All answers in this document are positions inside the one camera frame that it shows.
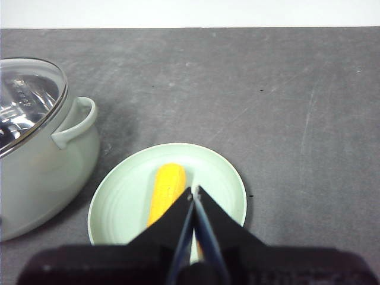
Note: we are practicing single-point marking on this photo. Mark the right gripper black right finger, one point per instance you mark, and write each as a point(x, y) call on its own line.
point(219, 225)

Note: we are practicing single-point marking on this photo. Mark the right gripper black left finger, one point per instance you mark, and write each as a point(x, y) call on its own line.
point(169, 225)

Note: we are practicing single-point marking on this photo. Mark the yellow corn cob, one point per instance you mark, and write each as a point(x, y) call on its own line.
point(167, 187)

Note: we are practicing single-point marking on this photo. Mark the pale green round plate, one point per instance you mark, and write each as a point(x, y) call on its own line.
point(124, 190)

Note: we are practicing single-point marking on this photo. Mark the pale green electric steamer pot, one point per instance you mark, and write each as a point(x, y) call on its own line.
point(44, 184)

